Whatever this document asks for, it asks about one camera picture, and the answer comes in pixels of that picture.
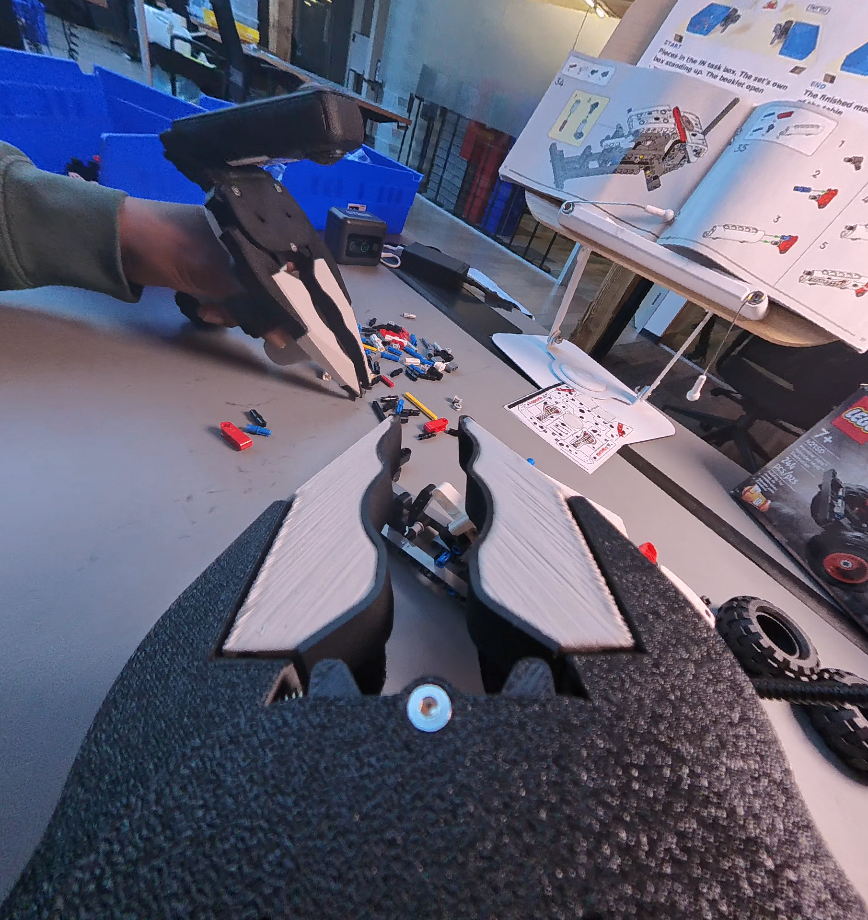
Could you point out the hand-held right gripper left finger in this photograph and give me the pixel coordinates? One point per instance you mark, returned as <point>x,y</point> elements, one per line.
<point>311,568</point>

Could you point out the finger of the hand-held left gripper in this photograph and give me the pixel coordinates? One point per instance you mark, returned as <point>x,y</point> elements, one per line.
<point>319,323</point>
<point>347,309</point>

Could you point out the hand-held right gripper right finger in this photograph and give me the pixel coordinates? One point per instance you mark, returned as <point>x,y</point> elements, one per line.
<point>549,568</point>

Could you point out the white toy brick truck model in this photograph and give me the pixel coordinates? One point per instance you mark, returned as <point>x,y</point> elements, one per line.
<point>452,507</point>

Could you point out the red brick connector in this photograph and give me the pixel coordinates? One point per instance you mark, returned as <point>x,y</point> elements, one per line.
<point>236,436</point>

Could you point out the pile of small brick pieces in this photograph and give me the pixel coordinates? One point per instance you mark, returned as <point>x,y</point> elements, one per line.
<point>436,425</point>

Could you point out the person's left forearm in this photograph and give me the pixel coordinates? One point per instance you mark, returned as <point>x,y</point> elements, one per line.
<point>38,223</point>

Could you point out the grey desk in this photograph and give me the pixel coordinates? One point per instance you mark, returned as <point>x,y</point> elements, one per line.
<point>700,449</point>
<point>117,467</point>

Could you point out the printed task sheet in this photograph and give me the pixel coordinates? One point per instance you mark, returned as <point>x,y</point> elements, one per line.
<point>764,43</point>

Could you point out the person's left hand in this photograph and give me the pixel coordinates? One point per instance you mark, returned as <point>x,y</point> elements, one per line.
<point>175,244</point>

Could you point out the black power adapter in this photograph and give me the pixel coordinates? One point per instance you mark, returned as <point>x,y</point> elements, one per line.
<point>434,264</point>

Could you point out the toy sticker sheet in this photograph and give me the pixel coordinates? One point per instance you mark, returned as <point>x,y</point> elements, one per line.
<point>570,424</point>

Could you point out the black red toy parts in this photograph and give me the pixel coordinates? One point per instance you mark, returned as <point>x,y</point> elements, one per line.
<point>83,169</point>

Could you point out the black toy tyre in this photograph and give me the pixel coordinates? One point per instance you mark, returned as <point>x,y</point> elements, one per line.
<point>736,632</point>
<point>851,740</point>

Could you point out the toy set cardboard box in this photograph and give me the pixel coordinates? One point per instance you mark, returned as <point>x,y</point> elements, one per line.
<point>822,503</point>

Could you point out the white book stand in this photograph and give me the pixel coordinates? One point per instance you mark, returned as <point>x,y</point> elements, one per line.
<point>656,262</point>

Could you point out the black office chair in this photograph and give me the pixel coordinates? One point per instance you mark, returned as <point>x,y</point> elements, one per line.
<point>800,374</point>

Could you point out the toy instruction booklet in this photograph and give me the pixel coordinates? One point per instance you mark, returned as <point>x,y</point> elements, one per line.
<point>800,201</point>

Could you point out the black cube camera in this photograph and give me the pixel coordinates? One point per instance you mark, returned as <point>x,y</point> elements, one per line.
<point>355,237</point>

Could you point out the wooden post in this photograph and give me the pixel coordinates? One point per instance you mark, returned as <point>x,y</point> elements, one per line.
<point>610,309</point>

